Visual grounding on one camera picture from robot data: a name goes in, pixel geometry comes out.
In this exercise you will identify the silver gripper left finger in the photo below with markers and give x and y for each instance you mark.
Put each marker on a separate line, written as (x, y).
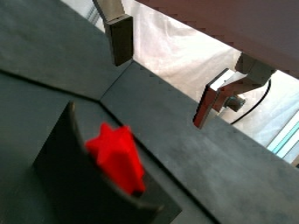
(119, 29)

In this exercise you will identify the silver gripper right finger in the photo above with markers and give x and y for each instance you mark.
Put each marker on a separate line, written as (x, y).
(221, 91)

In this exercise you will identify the red star-profile peg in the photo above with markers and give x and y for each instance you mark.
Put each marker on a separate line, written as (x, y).
(113, 151)

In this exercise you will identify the black curved fixture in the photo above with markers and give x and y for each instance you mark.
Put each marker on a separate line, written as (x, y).
(82, 195)

